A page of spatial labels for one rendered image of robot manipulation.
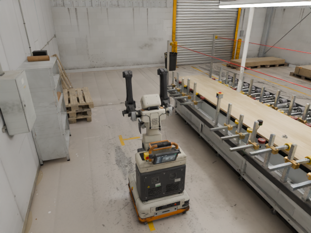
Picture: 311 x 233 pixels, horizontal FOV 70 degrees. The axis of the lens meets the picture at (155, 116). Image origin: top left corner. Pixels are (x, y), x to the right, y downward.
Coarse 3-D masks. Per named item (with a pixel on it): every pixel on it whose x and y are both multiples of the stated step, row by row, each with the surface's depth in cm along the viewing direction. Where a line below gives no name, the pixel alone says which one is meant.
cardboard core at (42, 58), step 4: (28, 56) 340; (32, 56) 341; (36, 56) 342; (40, 56) 344; (44, 56) 345; (48, 56) 347; (28, 60) 340; (32, 60) 342; (36, 60) 343; (40, 60) 345; (44, 60) 347; (48, 60) 349
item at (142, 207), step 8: (128, 176) 299; (128, 184) 305; (136, 184) 280; (136, 192) 268; (184, 192) 267; (136, 200) 260; (152, 200) 256; (160, 200) 256; (168, 200) 257; (136, 208) 267; (144, 208) 247; (168, 208) 258; (176, 208) 262; (184, 208) 266; (144, 216) 251; (152, 216) 256; (160, 216) 258
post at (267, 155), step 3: (270, 135) 230; (273, 135) 227; (270, 138) 230; (273, 138) 228; (270, 141) 231; (273, 141) 230; (270, 144) 231; (273, 144) 232; (267, 153) 237; (270, 153) 237; (267, 156) 237; (264, 159) 242; (267, 159) 239; (264, 162) 243; (267, 162) 241; (264, 165) 244; (267, 165) 243
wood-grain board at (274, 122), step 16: (192, 80) 483; (208, 80) 483; (208, 96) 392; (224, 96) 392; (240, 96) 392; (240, 112) 329; (256, 112) 329; (272, 112) 329; (272, 128) 284; (288, 128) 284; (304, 128) 284; (304, 144) 249
